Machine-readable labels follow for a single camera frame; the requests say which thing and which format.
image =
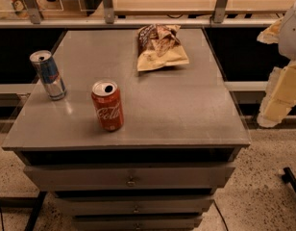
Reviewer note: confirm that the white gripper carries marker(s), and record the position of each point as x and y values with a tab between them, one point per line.
292	36

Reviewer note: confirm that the middle grey drawer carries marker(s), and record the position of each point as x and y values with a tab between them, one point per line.
171	204

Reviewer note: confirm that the middle metal rail bracket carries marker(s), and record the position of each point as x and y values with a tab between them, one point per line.
108	11

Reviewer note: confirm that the metal rail bracket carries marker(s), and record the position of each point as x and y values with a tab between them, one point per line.
219	11
33	11
108	11

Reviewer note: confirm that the right metal rail bracket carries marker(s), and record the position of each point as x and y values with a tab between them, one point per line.
219	11

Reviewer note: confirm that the yellow brown chip bag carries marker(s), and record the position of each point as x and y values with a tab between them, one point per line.
158	47

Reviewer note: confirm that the red coca-cola can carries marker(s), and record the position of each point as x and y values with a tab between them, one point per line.
106	99

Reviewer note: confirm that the top grey drawer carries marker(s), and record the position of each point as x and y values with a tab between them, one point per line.
92	178

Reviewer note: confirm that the grey drawer cabinet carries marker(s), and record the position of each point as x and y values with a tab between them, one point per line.
174	117

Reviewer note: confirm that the black floor frame bar right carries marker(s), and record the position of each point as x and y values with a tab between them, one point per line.
289	178

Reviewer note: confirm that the black floor frame bar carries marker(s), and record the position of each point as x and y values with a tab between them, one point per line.
32	203
289	178

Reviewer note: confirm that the blue silver energy drink can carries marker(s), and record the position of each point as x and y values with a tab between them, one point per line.
48	73

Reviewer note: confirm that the bottom grey drawer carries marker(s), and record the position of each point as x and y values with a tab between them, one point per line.
137	223

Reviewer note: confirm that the black floor frame bar left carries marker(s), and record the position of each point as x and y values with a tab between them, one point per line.
32	203

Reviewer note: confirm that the grey drawer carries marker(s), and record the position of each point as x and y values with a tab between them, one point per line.
171	204
137	223
92	178

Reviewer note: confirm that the left metal rail bracket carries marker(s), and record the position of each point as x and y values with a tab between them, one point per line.
33	11

